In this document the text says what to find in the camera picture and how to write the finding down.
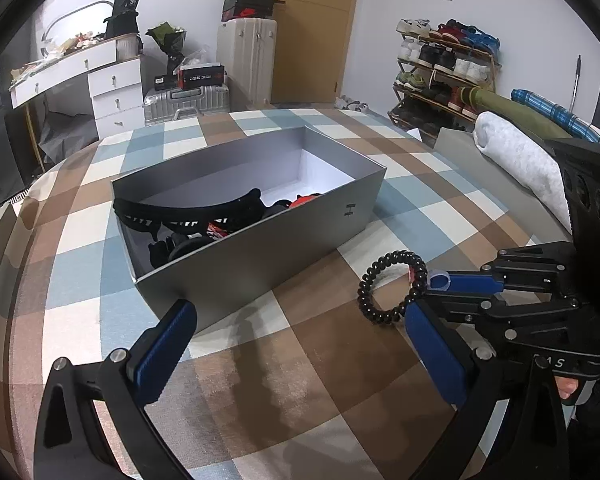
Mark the blue plaid cloth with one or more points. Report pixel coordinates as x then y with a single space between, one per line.
565 115

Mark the silver suitcase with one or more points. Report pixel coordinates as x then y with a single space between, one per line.
185 105

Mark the green rolled mat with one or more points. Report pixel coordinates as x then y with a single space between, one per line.
520 112

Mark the metal pole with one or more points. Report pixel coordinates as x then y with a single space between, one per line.
575 82

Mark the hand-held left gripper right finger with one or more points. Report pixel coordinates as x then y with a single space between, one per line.
435 355

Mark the white rolled towel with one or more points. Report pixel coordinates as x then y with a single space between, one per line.
520 160

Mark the black bag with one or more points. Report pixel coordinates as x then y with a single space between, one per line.
122 15

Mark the small black box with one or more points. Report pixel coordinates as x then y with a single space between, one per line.
164 82

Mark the black headband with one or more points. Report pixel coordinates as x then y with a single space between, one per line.
180 215

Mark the plaid blanket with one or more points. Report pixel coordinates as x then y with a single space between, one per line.
330 360

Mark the silver cardboard box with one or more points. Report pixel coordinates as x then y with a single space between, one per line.
260 255

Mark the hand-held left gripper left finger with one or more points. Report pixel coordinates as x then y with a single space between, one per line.
165 350

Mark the white shoes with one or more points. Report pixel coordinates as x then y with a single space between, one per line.
354 104

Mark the white suitcase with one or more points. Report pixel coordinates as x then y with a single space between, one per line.
247 60

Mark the red oval pin badge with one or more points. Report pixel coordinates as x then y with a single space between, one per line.
304 201

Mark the person's right hand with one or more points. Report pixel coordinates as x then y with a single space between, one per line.
567 389

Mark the wooden door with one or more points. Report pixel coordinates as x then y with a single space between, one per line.
310 25

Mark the black and red box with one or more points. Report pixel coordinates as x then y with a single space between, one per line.
202 76

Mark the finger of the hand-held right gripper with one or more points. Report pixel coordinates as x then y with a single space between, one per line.
480 305
475 281

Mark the grey ribbed bin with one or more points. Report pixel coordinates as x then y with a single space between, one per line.
129 46

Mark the shoe rack with shoes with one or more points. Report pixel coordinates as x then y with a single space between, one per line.
440 70

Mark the black wrapped flower bouquet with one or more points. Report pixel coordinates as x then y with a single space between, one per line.
167 42

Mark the white desk with drawers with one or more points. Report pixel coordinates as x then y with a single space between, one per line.
112 90

